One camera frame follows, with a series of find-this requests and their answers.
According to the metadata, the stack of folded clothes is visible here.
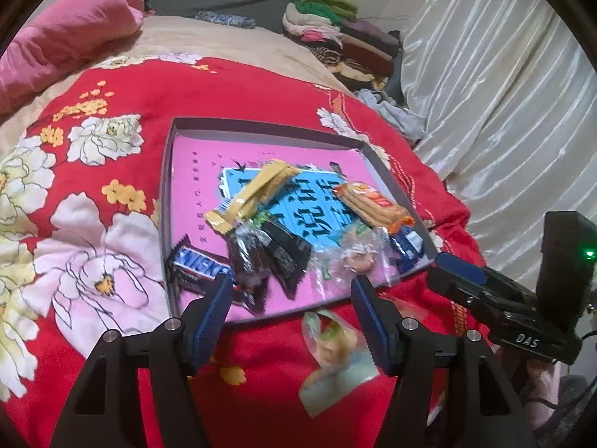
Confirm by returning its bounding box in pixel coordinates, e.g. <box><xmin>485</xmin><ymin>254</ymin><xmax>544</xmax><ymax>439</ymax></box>
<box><xmin>282</xmin><ymin>0</ymin><xmax>403</xmax><ymax>80</ymax></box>

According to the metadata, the dark brown cake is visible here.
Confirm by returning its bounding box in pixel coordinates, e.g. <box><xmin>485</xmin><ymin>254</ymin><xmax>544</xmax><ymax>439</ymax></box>
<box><xmin>227</xmin><ymin>224</ymin><xmax>272</xmax><ymax>312</ymax></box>

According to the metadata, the beige bed sheet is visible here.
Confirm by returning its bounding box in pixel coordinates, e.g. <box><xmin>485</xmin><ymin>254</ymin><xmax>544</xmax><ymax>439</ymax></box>
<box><xmin>0</xmin><ymin>15</ymin><xmax>355</xmax><ymax>150</ymax></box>

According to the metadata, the yellow snack packet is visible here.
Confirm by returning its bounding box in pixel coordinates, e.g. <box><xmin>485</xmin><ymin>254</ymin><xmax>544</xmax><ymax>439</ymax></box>
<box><xmin>205</xmin><ymin>159</ymin><xmax>300</xmax><ymax>235</ymax></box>

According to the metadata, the brown chocolate bar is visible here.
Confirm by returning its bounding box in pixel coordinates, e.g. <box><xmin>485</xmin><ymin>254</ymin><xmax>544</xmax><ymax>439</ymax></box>
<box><xmin>169</xmin><ymin>236</ymin><xmax>234</xmax><ymax>297</ymax></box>

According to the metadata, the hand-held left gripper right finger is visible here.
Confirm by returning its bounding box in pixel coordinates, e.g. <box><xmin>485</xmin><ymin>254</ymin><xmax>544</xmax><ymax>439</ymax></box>
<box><xmin>351</xmin><ymin>274</ymin><xmax>537</xmax><ymax>448</ymax></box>

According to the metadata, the clear-wrapped crumbly snack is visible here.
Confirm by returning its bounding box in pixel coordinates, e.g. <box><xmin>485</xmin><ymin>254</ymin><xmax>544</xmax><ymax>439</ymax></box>
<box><xmin>298</xmin><ymin>309</ymin><xmax>379</xmax><ymax>417</ymax></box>

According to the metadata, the round pastry green label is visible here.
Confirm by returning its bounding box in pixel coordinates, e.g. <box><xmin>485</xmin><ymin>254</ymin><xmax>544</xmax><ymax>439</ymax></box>
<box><xmin>312</xmin><ymin>226</ymin><xmax>397</xmax><ymax>287</ymax></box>

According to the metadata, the orange bread packet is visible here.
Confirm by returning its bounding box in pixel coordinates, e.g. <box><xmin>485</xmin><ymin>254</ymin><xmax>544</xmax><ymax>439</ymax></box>
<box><xmin>335</xmin><ymin>182</ymin><xmax>416</xmax><ymax>235</ymax></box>

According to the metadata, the pink quilt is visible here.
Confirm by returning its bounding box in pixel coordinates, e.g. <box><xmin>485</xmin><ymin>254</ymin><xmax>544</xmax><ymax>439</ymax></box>
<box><xmin>0</xmin><ymin>0</ymin><xmax>145</xmax><ymax>115</ymax></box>

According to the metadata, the white satin curtain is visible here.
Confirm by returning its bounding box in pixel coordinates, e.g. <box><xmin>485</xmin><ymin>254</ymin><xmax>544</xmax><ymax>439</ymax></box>
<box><xmin>382</xmin><ymin>0</ymin><xmax>597</xmax><ymax>262</ymax></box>

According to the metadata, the blue patterned cloth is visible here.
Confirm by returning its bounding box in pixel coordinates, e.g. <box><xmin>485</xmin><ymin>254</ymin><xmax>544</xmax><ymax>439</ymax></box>
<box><xmin>193</xmin><ymin>9</ymin><xmax>257</xmax><ymax>29</ymax></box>

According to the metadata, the shallow grey box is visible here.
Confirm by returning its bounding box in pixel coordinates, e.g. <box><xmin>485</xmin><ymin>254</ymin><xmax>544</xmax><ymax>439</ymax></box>
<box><xmin>159</xmin><ymin>116</ymin><xmax>439</xmax><ymax>325</ymax></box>

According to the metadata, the person's right forearm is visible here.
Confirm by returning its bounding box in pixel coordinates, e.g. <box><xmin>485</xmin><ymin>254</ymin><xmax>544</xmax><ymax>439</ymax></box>
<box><xmin>504</xmin><ymin>350</ymin><xmax>593</xmax><ymax>430</ymax></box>

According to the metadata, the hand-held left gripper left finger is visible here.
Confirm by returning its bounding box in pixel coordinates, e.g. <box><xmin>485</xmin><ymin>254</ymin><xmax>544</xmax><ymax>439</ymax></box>
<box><xmin>49</xmin><ymin>273</ymin><xmax>234</xmax><ymax>448</ymax></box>

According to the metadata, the blue biscuit packet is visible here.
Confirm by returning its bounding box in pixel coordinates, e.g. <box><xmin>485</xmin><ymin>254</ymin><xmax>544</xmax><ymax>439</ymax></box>
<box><xmin>389</xmin><ymin>226</ymin><xmax>426</xmax><ymax>271</ymax></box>

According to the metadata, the red floral blanket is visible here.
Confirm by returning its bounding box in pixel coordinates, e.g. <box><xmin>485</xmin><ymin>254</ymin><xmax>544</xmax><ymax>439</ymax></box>
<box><xmin>0</xmin><ymin>56</ymin><xmax>488</xmax><ymax>448</ymax></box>

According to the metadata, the pink book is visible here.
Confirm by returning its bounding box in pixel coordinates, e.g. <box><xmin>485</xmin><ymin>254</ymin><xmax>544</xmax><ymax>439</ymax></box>
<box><xmin>169</xmin><ymin>137</ymin><xmax>421</xmax><ymax>315</ymax></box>

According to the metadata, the black snack packet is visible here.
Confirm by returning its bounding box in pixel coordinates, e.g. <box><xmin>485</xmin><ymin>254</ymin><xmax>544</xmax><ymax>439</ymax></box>
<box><xmin>260</xmin><ymin>218</ymin><xmax>312</xmax><ymax>300</ymax></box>

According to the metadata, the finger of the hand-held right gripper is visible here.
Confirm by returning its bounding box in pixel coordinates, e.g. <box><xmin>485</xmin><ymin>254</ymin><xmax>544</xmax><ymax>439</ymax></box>
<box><xmin>436</xmin><ymin>252</ymin><xmax>537</xmax><ymax>306</ymax></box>
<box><xmin>426</xmin><ymin>266</ymin><xmax>509</xmax><ymax>332</ymax></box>

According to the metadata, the light blue cloth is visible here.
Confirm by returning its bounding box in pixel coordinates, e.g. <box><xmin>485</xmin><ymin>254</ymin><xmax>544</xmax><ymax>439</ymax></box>
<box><xmin>357</xmin><ymin>88</ymin><xmax>425</xmax><ymax>143</ymax></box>

